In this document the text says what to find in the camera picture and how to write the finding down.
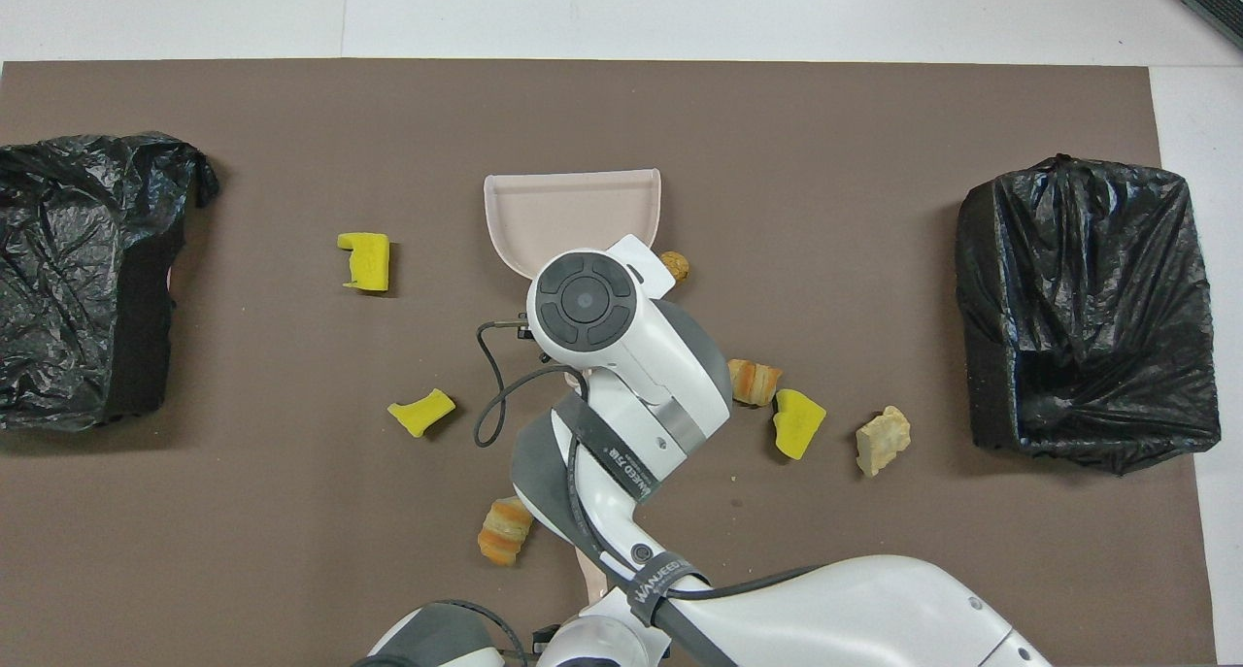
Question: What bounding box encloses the open black bag-lined bin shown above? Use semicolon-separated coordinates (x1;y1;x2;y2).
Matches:
955;154;1223;477

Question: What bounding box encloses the notched yellow sponge block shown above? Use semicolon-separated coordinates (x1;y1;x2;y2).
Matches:
337;232;391;292

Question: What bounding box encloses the pale bread chunk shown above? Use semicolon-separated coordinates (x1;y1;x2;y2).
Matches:
856;405;913;478

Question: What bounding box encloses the beige hand brush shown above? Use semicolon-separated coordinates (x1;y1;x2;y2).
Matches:
573;541;627;615

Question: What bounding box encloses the brown table mat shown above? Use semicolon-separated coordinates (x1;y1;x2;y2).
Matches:
0;60;1220;667

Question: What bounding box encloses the thick yellow sponge chunk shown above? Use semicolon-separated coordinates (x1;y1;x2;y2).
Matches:
773;388;828;461

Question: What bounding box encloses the beige plastic dustpan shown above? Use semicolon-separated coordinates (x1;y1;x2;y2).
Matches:
484;169;663;284

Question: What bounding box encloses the curved yellow sponge piece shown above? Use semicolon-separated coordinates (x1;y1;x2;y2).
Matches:
386;388;456;439

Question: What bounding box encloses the black bag-covered bin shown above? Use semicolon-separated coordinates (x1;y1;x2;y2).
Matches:
0;132;220;432

